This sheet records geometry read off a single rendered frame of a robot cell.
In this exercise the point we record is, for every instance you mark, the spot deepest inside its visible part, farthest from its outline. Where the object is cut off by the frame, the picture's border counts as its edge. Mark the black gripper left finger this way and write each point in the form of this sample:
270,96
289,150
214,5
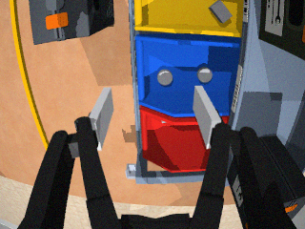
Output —
48,199

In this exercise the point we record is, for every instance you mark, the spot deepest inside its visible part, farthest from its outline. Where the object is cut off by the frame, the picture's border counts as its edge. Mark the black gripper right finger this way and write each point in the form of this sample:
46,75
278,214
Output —
263,203

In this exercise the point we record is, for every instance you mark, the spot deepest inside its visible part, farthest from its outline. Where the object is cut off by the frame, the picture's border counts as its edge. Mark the grey metal bin shelf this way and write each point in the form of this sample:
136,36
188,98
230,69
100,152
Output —
272,96

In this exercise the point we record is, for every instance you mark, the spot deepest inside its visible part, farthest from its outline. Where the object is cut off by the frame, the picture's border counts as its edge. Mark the grey disc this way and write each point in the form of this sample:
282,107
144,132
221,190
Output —
165,77
204,74

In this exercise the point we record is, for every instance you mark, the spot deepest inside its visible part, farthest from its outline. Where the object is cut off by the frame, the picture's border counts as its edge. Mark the red open bin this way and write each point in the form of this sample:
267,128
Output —
176,146

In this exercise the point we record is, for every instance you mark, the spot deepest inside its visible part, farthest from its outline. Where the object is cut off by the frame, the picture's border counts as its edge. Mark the yellow bar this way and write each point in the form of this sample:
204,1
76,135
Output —
23,71

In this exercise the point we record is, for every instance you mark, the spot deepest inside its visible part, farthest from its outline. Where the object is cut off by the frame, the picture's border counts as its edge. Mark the yellow open bin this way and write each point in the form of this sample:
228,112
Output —
187,16

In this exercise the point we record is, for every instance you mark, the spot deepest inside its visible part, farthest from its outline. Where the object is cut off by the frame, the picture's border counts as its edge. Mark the blue bin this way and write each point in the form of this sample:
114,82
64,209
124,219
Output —
183,58

